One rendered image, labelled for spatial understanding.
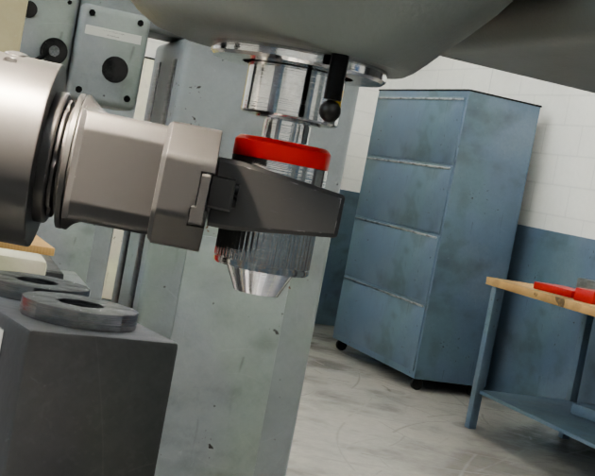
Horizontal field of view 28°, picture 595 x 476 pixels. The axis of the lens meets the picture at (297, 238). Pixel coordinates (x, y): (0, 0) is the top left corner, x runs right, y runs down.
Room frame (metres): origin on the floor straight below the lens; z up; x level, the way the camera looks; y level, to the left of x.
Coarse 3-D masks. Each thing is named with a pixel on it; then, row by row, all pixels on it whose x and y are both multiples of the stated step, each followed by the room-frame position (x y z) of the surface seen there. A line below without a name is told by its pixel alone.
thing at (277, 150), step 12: (240, 144) 0.56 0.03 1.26; (252, 144) 0.55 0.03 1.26; (264, 144) 0.55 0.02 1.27; (276, 144) 0.55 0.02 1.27; (288, 144) 0.55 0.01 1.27; (300, 144) 0.55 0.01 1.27; (252, 156) 0.55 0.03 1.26; (264, 156) 0.55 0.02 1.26; (276, 156) 0.55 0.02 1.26; (288, 156) 0.55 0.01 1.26; (300, 156) 0.55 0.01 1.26; (312, 156) 0.56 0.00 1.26; (324, 156) 0.56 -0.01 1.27; (324, 168) 0.56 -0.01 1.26
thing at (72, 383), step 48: (0, 288) 0.95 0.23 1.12; (48, 288) 0.96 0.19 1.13; (0, 336) 0.87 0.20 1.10; (48, 336) 0.83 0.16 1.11; (96, 336) 0.85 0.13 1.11; (144, 336) 0.89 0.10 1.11; (0, 384) 0.86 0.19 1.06; (48, 384) 0.84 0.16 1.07; (96, 384) 0.86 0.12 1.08; (144, 384) 0.88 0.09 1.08; (0, 432) 0.84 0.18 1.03; (48, 432) 0.84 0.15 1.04; (96, 432) 0.86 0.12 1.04; (144, 432) 0.88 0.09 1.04
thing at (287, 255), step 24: (264, 168) 0.55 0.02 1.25; (288, 168) 0.55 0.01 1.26; (312, 168) 0.56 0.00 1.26; (216, 240) 0.57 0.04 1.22; (240, 240) 0.55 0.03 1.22; (264, 240) 0.55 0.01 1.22; (288, 240) 0.55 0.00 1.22; (312, 240) 0.57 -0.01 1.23; (240, 264) 0.55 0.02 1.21; (264, 264) 0.55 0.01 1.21; (288, 264) 0.55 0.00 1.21
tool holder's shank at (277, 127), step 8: (264, 120) 0.57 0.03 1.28; (272, 120) 0.56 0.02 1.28; (280, 120) 0.56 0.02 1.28; (288, 120) 0.56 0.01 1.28; (296, 120) 0.56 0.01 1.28; (264, 128) 0.57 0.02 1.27; (272, 128) 0.56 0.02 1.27; (280, 128) 0.56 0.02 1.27; (288, 128) 0.56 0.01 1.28; (296, 128) 0.56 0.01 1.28; (304, 128) 0.57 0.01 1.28; (264, 136) 0.57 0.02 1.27; (272, 136) 0.56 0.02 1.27; (280, 136) 0.56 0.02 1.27; (288, 136) 0.56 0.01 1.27; (296, 136) 0.56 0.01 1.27; (304, 136) 0.57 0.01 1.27; (304, 144) 0.57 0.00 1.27
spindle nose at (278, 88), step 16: (256, 64) 0.56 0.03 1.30; (272, 64) 0.55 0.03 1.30; (288, 64) 0.55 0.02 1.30; (256, 80) 0.56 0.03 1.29; (272, 80) 0.55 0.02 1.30; (288, 80) 0.55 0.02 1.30; (304, 80) 0.55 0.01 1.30; (320, 80) 0.55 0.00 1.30; (256, 96) 0.56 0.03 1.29; (272, 96) 0.55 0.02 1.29; (288, 96) 0.55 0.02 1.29; (304, 96) 0.55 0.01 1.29; (320, 96) 0.55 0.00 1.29; (256, 112) 0.57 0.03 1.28; (272, 112) 0.55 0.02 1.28; (288, 112) 0.55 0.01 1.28; (304, 112) 0.55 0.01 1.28
